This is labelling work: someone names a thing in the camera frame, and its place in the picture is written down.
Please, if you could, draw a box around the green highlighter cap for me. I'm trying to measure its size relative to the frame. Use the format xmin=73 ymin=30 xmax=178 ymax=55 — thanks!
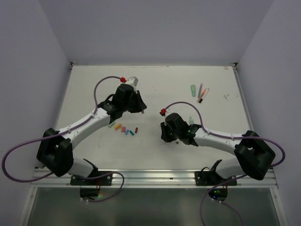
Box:
xmin=108 ymin=122 xmax=115 ymax=128

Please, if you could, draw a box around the purple grey marker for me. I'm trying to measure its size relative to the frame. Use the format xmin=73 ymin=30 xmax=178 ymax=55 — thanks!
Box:
xmin=198 ymin=83 xmax=203 ymax=98

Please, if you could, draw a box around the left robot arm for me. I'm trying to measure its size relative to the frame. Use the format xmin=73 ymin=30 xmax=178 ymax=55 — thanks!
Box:
xmin=37 ymin=84 xmax=147 ymax=185

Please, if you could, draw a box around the black cap marker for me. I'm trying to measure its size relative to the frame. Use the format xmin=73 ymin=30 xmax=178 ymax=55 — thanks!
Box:
xmin=197 ymin=89 xmax=210 ymax=103

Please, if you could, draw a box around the small green highlighter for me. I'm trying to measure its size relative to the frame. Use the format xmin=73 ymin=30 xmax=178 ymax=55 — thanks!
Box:
xmin=190 ymin=85 xmax=196 ymax=97

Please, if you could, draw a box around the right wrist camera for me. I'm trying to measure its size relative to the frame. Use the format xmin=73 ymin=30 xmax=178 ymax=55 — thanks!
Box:
xmin=159 ymin=108 xmax=173 ymax=118

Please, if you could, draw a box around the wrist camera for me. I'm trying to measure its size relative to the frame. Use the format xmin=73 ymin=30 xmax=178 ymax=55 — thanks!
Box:
xmin=125 ymin=76 xmax=138 ymax=88
xmin=159 ymin=108 xmax=173 ymax=118

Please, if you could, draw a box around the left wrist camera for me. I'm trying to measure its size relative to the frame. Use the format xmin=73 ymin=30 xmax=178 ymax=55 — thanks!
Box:
xmin=125 ymin=76 xmax=138 ymax=88

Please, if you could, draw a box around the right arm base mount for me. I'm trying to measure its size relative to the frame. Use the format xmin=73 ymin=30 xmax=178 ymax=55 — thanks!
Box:
xmin=194 ymin=167 xmax=238 ymax=202

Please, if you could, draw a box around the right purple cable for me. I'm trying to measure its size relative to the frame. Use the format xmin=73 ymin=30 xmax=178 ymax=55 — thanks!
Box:
xmin=159 ymin=101 xmax=286 ymax=169

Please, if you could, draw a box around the purple cable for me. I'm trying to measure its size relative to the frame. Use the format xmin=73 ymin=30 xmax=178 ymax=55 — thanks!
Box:
xmin=159 ymin=101 xmax=286 ymax=169
xmin=1 ymin=75 xmax=127 ymax=183

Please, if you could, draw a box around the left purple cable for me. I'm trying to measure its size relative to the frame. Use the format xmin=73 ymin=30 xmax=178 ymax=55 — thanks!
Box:
xmin=1 ymin=75 xmax=127 ymax=183

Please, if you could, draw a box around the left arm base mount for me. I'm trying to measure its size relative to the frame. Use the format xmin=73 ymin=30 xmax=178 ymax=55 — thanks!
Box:
xmin=70 ymin=171 xmax=125 ymax=203

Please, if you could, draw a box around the aluminium rail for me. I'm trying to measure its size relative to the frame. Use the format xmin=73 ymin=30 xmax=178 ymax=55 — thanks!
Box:
xmin=32 ymin=169 xmax=277 ymax=188

